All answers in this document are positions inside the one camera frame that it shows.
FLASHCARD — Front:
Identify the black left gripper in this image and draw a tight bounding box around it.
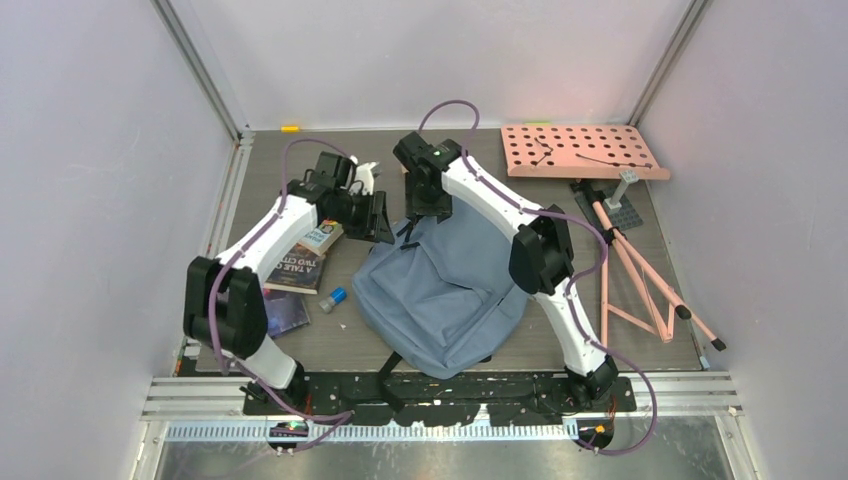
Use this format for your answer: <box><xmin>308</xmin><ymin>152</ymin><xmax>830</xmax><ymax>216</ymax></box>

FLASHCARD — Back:
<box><xmin>327</xmin><ymin>189</ymin><xmax>394</xmax><ymax>244</ymax></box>

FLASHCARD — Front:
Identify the blue grey student backpack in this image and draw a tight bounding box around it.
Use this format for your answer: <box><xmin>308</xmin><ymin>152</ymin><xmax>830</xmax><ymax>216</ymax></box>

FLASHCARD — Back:
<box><xmin>352</xmin><ymin>199</ymin><xmax>529</xmax><ymax>380</ymax></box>

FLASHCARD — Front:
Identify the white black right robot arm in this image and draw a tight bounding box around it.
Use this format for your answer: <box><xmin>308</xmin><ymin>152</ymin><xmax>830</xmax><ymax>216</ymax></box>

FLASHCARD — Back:
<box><xmin>393</xmin><ymin>132</ymin><xmax>618</xmax><ymax>411</ymax></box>

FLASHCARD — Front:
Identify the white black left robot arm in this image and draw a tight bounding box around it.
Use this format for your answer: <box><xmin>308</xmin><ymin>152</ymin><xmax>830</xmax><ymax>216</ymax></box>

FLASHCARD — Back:
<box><xmin>182</xmin><ymin>152</ymin><xmax>394</xmax><ymax>414</ymax></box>

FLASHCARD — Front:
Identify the colourful treehouse paperback book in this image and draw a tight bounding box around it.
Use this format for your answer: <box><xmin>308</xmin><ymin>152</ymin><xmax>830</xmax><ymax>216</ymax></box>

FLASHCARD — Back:
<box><xmin>298</xmin><ymin>220</ymin><xmax>344</xmax><ymax>256</ymax></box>

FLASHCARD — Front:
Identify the blue capped glue stick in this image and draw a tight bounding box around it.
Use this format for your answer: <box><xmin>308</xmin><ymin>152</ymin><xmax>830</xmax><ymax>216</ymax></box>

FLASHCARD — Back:
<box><xmin>319</xmin><ymin>287</ymin><xmax>348</xmax><ymax>314</ymax></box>

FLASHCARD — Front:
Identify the dark Tale of Two Cities book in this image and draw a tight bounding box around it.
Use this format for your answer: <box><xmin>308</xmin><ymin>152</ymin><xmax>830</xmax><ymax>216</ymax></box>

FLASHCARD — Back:
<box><xmin>264</xmin><ymin>244</ymin><xmax>326</xmax><ymax>295</ymax></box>

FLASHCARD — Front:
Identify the dark blue galaxy cover book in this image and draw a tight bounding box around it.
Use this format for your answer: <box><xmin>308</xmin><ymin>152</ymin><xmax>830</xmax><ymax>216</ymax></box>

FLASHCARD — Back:
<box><xmin>263</xmin><ymin>289</ymin><xmax>310</xmax><ymax>339</ymax></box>

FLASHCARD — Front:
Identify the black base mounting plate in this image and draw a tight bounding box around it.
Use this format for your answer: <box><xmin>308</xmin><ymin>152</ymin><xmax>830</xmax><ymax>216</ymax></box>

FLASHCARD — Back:
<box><xmin>278</xmin><ymin>371</ymin><xmax>637</xmax><ymax>427</ymax></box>

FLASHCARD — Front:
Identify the pink perforated music stand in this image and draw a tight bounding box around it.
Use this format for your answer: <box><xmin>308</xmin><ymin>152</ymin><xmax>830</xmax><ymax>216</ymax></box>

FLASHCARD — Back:
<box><xmin>500</xmin><ymin>123</ymin><xmax>727</xmax><ymax>351</ymax></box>

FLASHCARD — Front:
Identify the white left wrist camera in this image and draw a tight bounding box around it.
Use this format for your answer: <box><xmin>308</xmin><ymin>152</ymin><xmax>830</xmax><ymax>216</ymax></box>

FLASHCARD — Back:
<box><xmin>348</xmin><ymin>156</ymin><xmax>382</xmax><ymax>195</ymax></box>

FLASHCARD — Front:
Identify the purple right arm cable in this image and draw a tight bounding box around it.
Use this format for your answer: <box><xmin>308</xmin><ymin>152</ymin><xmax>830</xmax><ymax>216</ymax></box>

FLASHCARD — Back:
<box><xmin>417</xmin><ymin>99</ymin><xmax>659</xmax><ymax>458</ymax></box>

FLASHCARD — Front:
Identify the grey lego plate with post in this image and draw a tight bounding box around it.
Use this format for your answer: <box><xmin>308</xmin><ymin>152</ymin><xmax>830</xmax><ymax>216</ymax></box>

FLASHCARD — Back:
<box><xmin>570</xmin><ymin>170</ymin><xmax>644</xmax><ymax>230</ymax></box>

